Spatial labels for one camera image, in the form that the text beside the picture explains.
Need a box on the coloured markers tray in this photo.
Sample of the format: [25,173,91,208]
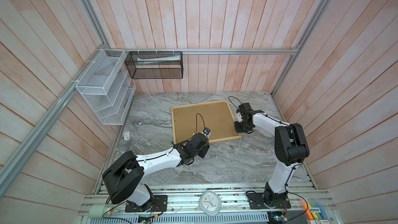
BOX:
[301,198,330,224]

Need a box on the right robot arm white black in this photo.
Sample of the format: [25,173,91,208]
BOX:
[234,103,310,209]

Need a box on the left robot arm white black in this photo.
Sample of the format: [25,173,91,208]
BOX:
[102,128,211,210]

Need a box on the brown frame backing board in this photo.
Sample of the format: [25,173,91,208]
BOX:
[173,102,238,142]

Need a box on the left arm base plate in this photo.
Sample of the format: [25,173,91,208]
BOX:
[125,195,168,213]

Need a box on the light wooden picture frame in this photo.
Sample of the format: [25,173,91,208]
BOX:
[170,99,243,145]

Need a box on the pale green emergency button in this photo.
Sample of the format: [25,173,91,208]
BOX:
[89,204,113,219]

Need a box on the white wire mesh shelf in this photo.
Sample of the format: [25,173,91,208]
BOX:
[76,49,136,125]

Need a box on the white round timer clock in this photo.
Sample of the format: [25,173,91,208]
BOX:
[199,190,222,217]

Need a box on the black wire mesh basket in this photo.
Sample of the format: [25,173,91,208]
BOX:
[124,51,183,79]

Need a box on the small white box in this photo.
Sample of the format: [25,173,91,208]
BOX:
[124,132,130,141]

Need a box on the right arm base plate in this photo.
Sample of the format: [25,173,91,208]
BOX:
[245,191,291,209]

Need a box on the paper in black basket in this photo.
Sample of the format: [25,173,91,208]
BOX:
[136,55,181,65]

